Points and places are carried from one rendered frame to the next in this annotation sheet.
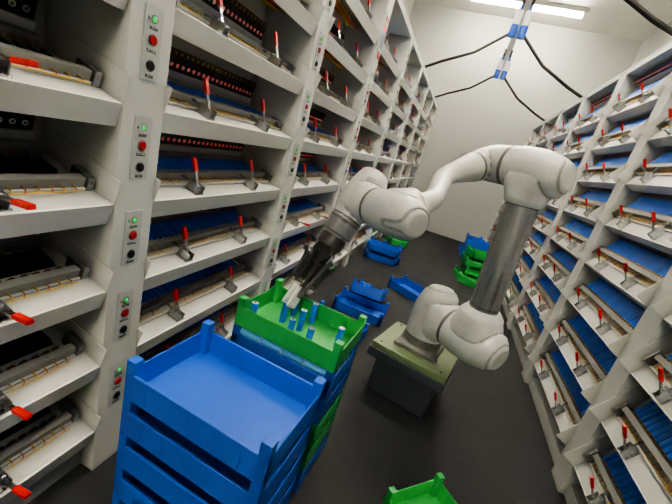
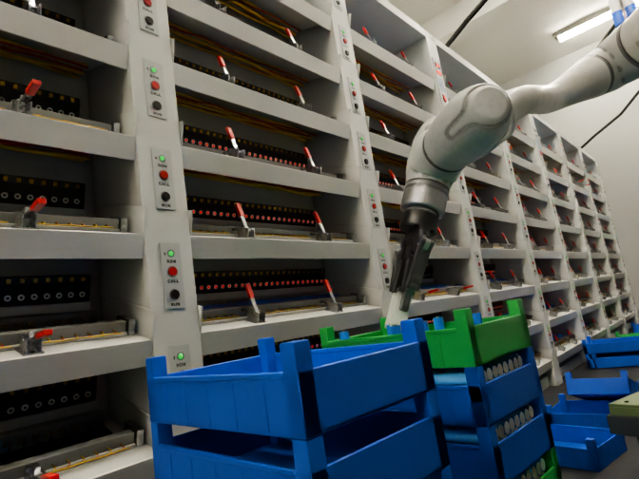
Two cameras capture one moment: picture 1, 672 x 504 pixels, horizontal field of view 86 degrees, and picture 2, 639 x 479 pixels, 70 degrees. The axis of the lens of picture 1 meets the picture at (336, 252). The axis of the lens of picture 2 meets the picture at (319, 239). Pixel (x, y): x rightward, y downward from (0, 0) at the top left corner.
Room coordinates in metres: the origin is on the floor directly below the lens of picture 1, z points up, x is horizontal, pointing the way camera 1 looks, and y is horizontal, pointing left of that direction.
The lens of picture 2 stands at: (0.08, -0.20, 0.49)
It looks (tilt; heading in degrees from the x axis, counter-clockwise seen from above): 10 degrees up; 26
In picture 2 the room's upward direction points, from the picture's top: 9 degrees counter-clockwise
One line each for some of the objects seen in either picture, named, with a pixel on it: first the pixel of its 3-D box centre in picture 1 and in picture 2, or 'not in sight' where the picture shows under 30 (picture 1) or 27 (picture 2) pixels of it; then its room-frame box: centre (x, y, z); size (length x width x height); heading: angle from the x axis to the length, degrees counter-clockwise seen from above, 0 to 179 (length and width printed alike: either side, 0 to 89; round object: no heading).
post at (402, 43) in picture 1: (364, 157); (504, 226); (2.76, -0.01, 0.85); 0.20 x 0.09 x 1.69; 75
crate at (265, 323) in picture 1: (303, 319); (419, 336); (0.89, 0.04, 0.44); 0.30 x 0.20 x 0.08; 72
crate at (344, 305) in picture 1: (361, 305); (600, 411); (1.98, -0.23, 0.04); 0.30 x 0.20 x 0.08; 75
